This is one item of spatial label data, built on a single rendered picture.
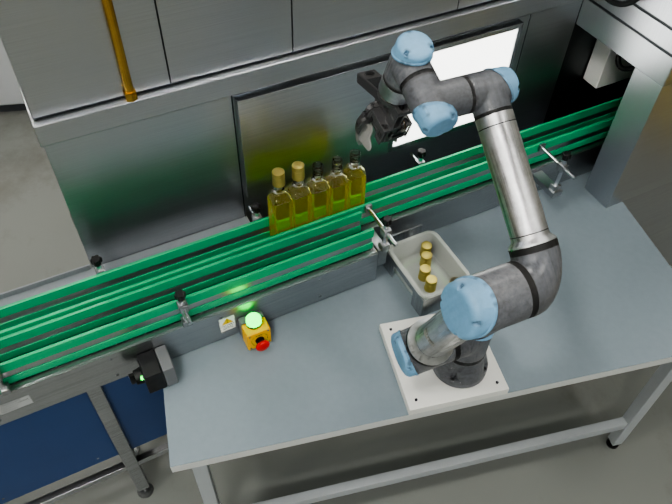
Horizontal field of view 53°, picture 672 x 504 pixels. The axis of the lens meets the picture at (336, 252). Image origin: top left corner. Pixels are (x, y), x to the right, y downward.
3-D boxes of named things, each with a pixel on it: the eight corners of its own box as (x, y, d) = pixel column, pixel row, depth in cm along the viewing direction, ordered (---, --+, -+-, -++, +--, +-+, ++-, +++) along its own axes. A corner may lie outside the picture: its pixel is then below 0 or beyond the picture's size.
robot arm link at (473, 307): (450, 364, 173) (548, 309, 123) (398, 384, 169) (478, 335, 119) (432, 321, 176) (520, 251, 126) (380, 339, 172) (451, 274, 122)
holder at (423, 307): (420, 236, 217) (423, 219, 211) (468, 297, 201) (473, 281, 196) (374, 253, 212) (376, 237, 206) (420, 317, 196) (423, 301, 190)
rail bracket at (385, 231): (370, 222, 202) (373, 192, 193) (398, 260, 193) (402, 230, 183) (361, 225, 201) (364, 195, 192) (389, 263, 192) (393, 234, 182)
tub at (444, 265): (429, 246, 214) (433, 227, 207) (469, 296, 201) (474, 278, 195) (382, 264, 209) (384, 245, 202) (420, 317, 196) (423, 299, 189)
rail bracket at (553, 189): (533, 182, 230) (551, 130, 213) (565, 214, 220) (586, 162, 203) (522, 186, 229) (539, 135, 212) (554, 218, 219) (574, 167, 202)
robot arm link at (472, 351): (496, 354, 174) (508, 324, 163) (451, 372, 170) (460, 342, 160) (472, 319, 181) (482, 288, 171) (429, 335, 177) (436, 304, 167)
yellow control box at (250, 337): (262, 324, 193) (260, 309, 188) (272, 344, 189) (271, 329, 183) (239, 333, 191) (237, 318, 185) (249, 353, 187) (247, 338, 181)
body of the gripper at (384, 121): (376, 147, 147) (390, 116, 136) (359, 115, 150) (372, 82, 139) (406, 137, 150) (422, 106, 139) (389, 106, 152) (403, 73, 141)
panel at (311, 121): (494, 111, 224) (517, 17, 198) (500, 116, 222) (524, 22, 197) (244, 191, 196) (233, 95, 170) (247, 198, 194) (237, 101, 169)
